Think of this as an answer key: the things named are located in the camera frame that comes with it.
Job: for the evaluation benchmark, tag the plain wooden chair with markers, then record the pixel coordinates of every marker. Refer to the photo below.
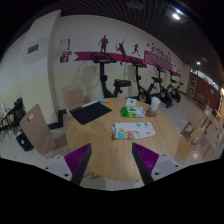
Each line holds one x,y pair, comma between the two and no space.
72,96

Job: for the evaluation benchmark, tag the black exercise bike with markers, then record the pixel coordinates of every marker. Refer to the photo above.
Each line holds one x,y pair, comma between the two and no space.
104,78
142,90
163,91
175,91

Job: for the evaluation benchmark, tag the black bin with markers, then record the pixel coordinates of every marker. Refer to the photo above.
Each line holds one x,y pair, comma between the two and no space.
24,141

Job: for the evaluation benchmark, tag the wall posters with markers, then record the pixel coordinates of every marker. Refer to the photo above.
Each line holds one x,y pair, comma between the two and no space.
65,45

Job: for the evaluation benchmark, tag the black mouse pad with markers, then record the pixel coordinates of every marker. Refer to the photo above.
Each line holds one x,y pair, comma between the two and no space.
89,112

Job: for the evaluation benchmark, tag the round ceiling light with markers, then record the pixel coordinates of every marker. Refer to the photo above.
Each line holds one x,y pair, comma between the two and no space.
176,16
198,62

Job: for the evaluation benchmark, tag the dark wall sign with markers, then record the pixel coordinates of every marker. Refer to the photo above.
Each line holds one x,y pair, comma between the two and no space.
33,49

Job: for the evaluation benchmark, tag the white towel with colourful print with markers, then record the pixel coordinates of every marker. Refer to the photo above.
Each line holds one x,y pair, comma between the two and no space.
133,130

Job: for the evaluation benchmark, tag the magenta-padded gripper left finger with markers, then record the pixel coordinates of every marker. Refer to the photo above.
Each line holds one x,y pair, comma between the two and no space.
77,159

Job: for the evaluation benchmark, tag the white tissue pack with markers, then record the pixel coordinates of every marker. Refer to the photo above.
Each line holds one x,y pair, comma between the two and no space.
131,102

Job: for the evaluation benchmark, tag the green wet wipes pack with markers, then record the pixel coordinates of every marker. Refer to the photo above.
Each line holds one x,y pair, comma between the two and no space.
132,112

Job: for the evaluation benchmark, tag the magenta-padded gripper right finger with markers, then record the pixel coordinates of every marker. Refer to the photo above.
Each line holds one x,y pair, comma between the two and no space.
146,159

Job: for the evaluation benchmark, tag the white cup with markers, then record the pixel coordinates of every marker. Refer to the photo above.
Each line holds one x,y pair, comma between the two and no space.
155,104

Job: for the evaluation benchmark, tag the wooden coaster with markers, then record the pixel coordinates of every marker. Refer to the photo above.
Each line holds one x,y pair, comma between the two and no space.
150,114

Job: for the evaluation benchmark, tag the blue and orange marker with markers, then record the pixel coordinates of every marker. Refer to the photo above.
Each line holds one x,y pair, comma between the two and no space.
103,100

